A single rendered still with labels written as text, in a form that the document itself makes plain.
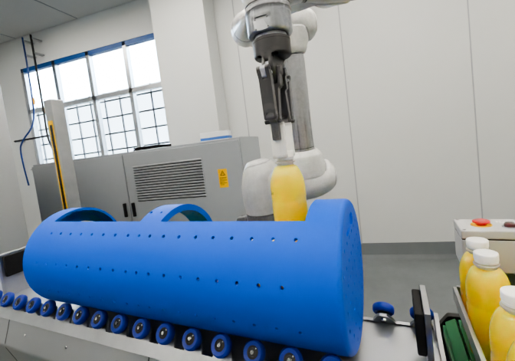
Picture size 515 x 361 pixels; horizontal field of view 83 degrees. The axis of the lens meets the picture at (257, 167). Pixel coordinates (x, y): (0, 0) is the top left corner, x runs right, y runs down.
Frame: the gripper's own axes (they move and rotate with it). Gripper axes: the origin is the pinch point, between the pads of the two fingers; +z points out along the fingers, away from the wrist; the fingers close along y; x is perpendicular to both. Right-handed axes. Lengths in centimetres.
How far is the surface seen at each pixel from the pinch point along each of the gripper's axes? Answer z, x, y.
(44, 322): 44, -76, 11
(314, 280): 22.4, 7.4, 13.2
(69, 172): 2, -124, -34
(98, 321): 40, -51, 11
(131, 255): 20.9, -33.5, 12.3
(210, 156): 4, -108, -133
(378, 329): 43.4, 14.1, -8.3
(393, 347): 43.4, 17.1, -3.1
